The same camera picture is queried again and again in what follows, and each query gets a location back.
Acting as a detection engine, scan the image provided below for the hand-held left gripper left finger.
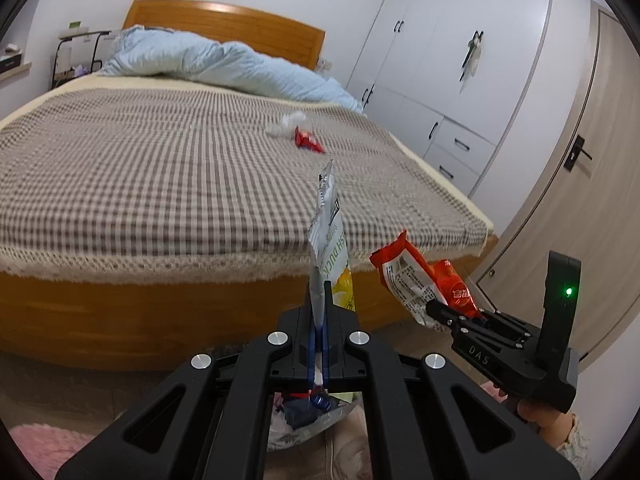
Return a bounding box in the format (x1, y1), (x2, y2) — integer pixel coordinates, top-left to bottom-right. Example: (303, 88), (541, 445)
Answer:
(55, 302), (321, 480)

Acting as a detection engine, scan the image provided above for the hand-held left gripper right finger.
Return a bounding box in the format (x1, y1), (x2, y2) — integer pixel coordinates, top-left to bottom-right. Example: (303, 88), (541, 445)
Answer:
(322, 281), (581, 480)

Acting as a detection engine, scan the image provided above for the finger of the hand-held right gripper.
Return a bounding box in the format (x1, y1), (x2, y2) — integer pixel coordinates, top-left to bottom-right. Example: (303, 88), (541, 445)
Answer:
(424, 299), (484, 342)
(480, 309), (533, 347)

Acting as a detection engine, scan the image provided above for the orange red snack wrapper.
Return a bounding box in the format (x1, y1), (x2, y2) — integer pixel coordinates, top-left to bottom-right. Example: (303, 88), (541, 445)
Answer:
(369, 230), (482, 335)

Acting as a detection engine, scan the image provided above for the white plastic-lined trash bin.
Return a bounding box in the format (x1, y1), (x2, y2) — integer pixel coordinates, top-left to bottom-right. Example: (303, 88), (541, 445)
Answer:
(266, 387), (362, 453)

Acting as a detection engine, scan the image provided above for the silver green snack wrapper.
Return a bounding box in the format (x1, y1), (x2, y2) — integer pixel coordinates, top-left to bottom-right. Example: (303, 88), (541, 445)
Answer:
(306, 159), (357, 313)

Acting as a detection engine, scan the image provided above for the small red wrapper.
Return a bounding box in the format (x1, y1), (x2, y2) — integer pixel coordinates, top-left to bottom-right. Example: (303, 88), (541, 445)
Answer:
(294, 126), (327, 154)

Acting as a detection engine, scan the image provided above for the person's right forearm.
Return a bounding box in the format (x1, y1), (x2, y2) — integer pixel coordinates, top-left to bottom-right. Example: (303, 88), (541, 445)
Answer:
(542, 412), (601, 480)

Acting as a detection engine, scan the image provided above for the person's right hand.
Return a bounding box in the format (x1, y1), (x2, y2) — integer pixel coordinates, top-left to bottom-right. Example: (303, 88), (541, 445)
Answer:
(516, 396), (575, 448)

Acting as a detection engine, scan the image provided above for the beige wooden door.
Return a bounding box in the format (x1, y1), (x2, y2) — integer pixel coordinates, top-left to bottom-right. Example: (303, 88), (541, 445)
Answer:
(470, 0), (640, 371)

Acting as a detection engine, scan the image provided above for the white wardrobe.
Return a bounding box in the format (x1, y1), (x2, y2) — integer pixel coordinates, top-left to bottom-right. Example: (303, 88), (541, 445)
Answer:
(345, 0), (556, 196)

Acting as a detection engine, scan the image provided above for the hanging wardrobe ornament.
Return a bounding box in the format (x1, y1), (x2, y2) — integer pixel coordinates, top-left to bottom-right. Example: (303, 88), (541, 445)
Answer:
(460, 31), (485, 93)

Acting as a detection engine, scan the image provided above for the light blue duvet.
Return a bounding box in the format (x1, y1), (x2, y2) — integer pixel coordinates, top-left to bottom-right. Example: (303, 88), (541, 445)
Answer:
(97, 25), (363, 113)

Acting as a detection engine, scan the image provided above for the cream bed sheet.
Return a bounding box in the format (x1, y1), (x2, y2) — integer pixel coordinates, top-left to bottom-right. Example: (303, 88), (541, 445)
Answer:
(0, 72), (493, 233)

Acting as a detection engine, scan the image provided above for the black metal bedside rack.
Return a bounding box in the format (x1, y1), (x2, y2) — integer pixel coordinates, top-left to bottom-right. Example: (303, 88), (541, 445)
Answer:
(51, 29), (115, 90)

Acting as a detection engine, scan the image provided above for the light wooden desk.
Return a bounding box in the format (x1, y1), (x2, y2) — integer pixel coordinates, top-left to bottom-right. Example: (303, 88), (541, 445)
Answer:
(0, 45), (32, 82)

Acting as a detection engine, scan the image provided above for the wooden bed frame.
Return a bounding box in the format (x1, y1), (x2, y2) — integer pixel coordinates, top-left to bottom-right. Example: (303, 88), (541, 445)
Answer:
(0, 0), (496, 373)

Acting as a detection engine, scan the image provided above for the black door handle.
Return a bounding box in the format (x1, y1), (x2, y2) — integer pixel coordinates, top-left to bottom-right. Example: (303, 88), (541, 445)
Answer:
(562, 135), (593, 177)

